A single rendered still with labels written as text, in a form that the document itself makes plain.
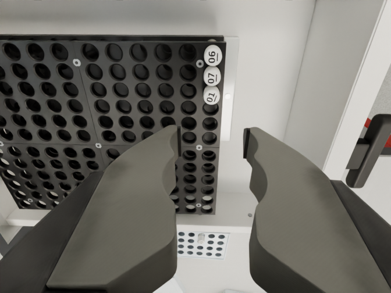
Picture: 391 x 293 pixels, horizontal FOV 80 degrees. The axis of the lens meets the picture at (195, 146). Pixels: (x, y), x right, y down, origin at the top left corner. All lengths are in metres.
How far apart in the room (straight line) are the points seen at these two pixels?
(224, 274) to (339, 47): 0.56
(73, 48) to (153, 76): 0.06
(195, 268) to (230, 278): 0.10
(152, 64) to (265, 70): 0.12
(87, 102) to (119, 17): 0.09
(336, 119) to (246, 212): 0.17
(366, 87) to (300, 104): 0.08
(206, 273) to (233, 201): 0.35
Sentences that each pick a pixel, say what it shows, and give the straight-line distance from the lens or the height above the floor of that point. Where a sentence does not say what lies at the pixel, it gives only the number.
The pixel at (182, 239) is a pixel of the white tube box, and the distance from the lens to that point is 0.50.
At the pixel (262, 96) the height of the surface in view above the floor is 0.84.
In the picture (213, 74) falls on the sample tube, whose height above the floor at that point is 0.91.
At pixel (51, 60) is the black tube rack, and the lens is 0.22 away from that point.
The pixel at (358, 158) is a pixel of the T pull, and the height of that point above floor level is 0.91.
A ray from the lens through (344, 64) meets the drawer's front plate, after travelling 0.20.
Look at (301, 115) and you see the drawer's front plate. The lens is 0.25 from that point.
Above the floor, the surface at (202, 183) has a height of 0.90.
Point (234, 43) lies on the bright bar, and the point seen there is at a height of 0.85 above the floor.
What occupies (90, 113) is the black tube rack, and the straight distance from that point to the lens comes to 0.22.
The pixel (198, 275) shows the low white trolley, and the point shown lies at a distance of 0.66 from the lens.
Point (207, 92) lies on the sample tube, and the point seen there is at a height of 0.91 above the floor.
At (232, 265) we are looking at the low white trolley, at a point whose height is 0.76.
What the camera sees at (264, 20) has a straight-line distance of 0.25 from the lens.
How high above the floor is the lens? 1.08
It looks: 58 degrees down
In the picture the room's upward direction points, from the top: 176 degrees counter-clockwise
